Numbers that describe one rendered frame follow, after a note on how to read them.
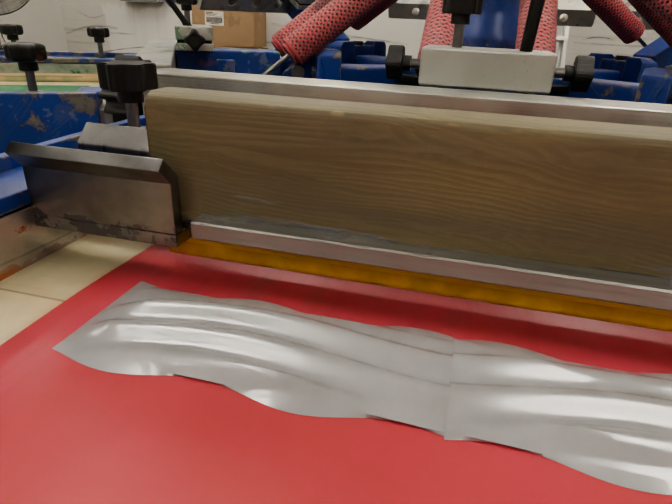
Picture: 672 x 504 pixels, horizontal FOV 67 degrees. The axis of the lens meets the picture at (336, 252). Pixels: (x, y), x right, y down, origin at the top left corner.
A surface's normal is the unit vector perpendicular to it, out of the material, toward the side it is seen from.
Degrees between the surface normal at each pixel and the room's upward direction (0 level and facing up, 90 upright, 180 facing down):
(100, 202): 90
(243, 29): 90
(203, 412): 0
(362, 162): 90
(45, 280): 0
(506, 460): 0
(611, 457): 37
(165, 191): 90
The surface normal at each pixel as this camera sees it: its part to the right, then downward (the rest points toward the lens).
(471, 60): -0.25, 0.40
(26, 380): 0.04, -0.91
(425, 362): -0.14, -0.54
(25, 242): 0.97, 0.14
